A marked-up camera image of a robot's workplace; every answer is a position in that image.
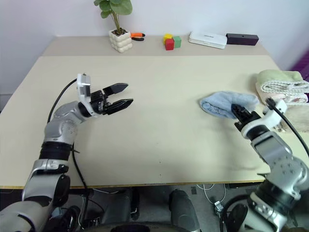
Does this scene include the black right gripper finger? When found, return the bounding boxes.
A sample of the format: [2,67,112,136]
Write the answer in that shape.
[230,103,243,115]

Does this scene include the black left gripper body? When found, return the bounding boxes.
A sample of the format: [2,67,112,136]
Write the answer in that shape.
[90,89,113,116]

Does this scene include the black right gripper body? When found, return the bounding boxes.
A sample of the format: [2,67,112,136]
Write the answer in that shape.
[234,109,262,131]

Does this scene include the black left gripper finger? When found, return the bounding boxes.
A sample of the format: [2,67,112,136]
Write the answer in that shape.
[102,83,129,96]
[107,98,134,116]

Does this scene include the light blue towel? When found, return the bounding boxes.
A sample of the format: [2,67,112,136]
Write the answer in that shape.
[199,90,260,120]

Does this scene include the white beaded folded towel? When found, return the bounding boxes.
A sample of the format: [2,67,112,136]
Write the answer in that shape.
[260,81,309,98]

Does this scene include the light green folded towel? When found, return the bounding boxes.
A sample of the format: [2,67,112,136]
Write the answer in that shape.
[255,69,304,86]

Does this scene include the beige folded towel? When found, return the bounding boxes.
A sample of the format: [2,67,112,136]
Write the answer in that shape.
[275,102,309,134]

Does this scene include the green plant in white pot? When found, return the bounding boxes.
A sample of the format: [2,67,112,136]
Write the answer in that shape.
[93,0,134,54]

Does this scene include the orange black pliers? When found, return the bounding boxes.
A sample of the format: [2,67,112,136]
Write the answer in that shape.
[130,32,146,42]

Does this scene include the black rectangular box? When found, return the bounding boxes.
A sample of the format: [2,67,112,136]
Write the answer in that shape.
[225,33,260,46]

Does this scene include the white flat box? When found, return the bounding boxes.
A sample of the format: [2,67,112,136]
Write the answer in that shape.
[188,30,228,50]

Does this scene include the dark object beside table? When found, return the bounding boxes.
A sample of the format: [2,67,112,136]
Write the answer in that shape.
[289,54,309,83]

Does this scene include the dark rounded shape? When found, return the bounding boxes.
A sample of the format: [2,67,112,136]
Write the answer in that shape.
[169,189,201,229]

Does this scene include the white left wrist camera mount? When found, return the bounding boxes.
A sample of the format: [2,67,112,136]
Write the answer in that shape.
[76,73,100,119]

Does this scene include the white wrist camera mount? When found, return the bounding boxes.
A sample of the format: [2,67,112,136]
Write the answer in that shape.
[241,99,288,137]
[76,73,100,119]

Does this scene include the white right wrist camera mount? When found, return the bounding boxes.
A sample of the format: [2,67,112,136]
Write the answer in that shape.
[241,99,288,137]

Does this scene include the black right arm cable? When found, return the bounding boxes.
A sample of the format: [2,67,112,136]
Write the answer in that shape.
[265,97,309,157]

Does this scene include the thin white cable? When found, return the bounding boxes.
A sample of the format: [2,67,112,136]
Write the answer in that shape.
[190,183,228,206]

